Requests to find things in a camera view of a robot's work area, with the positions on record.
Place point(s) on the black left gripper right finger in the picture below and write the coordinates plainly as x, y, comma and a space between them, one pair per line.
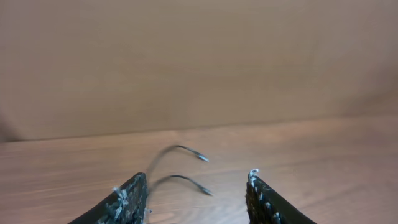
266, 206

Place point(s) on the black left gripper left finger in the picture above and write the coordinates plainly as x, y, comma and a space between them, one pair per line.
125, 205

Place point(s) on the black USB cable thick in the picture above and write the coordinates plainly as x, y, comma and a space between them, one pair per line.
153, 186

